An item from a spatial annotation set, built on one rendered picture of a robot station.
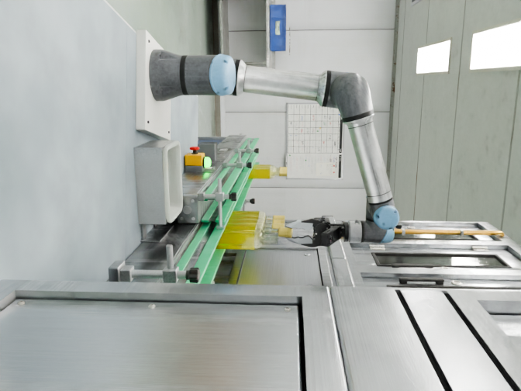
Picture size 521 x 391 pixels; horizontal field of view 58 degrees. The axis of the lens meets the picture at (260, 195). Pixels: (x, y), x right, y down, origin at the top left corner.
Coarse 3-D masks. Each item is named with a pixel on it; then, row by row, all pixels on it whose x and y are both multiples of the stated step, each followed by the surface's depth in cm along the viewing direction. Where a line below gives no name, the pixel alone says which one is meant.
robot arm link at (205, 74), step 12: (192, 60) 137; (204, 60) 137; (216, 60) 137; (228, 60) 138; (192, 72) 136; (204, 72) 136; (216, 72) 136; (228, 72) 138; (192, 84) 137; (204, 84) 137; (216, 84) 137; (228, 84) 138
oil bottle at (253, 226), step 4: (228, 224) 164; (232, 224) 164; (236, 224) 164; (240, 224) 164; (244, 224) 164; (248, 224) 164; (252, 224) 164; (256, 224) 164; (260, 224) 164; (228, 228) 162; (232, 228) 161; (236, 228) 161; (240, 228) 161; (244, 228) 161; (248, 228) 161; (252, 228) 161; (256, 228) 161; (260, 228) 162
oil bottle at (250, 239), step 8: (224, 232) 157; (232, 232) 157; (240, 232) 157; (248, 232) 157; (256, 232) 157; (224, 240) 156; (232, 240) 156; (240, 240) 156; (248, 240) 156; (256, 240) 156; (216, 248) 158; (224, 248) 157; (232, 248) 157; (240, 248) 157; (248, 248) 157; (256, 248) 157
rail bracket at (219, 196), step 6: (198, 192) 153; (204, 192) 153; (216, 192) 153; (222, 192) 153; (234, 192) 153; (198, 198) 152; (204, 198) 153; (210, 198) 153; (216, 198) 152; (222, 198) 152; (228, 198) 152; (234, 198) 152; (222, 216) 155; (222, 222) 155; (216, 228) 155; (222, 228) 154
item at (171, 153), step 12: (168, 144) 135; (168, 156) 147; (180, 156) 147; (168, 168) 148; (180, 168) 148; (168, 180) 149; (180, 180) 149; (168, 192) 133; (180, 192) 150; (168, 204) 134; (180, 204) 150; (168, 216) 135
